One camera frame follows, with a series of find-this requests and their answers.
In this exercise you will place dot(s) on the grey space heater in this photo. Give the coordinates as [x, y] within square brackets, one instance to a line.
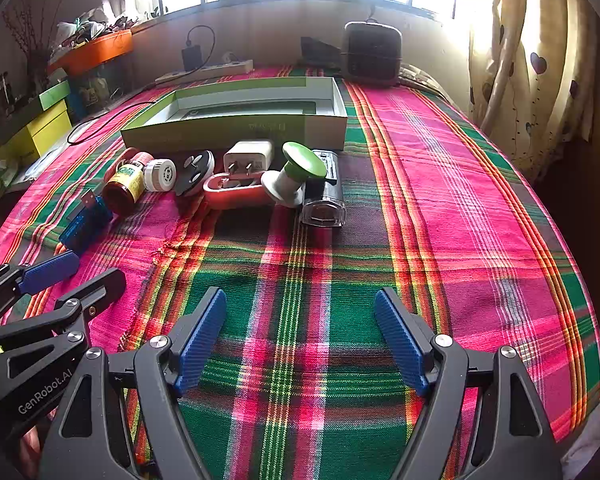
[372, 52]

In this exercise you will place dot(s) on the white papers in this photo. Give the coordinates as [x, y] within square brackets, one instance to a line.
[37, 165]

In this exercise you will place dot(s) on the light green box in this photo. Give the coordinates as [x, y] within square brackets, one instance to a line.
[42, 97]

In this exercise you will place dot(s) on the white bent pipe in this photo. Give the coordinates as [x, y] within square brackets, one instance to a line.
[500, 70]

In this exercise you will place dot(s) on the large green cardboard box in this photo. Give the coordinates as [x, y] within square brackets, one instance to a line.
[260, 130]

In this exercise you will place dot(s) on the white power strip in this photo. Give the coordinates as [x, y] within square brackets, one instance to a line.
[220, 67]

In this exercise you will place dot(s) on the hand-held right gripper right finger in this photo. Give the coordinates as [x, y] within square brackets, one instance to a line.
[400, 340]

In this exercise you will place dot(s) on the orange tray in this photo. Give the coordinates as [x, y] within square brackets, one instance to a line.
[100, 50]

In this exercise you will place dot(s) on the cream floral curtain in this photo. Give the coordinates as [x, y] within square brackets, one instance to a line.
[530, 85]

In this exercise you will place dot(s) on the yellow storage box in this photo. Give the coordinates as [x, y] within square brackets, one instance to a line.
[40, 132]

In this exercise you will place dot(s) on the pink green plaid blanket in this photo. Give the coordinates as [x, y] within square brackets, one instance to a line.
[480, 210]

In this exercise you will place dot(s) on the white power adapter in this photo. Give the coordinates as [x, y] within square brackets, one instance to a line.
[247, 152]

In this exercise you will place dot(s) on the blue USB tester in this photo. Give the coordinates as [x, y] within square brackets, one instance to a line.
[85, 225]

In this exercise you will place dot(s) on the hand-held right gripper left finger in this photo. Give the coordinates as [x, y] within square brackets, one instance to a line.
[202, 340]

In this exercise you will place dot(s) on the white round container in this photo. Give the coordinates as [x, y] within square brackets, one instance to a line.
[159, 175]

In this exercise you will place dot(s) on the striped cushion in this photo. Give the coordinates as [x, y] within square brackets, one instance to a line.
[420, 80]

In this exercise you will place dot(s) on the green white knob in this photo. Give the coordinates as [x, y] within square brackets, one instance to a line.
[300, 160]

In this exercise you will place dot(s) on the pile of small clutter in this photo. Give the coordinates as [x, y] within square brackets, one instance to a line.
[85, 25]

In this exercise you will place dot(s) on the pink plastic clip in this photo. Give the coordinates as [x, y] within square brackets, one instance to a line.
[235, 197]

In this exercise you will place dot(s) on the person's left hand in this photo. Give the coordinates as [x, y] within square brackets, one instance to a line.
[32, 447]

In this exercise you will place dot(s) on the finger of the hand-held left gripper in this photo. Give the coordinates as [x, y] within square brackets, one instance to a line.
[50, 267]
[97, 290]

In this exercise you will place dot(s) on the black light clear lens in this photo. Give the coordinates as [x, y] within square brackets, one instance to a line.
[322, 200]

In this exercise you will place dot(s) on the dried twig bouquet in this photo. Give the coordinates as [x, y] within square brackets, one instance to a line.
[27, 35]

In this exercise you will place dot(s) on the white cloth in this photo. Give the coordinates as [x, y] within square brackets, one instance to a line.
[585, 435]

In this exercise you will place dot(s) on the black white round remote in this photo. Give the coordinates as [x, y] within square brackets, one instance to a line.
[192, 175]

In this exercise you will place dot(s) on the brown medicine bottle red cap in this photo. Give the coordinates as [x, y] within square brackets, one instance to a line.
[122, 190]

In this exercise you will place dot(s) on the white plug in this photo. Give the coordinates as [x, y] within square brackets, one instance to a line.
[228, 56]

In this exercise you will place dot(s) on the teal storage bin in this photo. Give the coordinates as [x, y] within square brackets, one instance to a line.
[95, 90]

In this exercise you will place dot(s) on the black charger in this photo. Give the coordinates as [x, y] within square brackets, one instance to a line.
[191, 57]

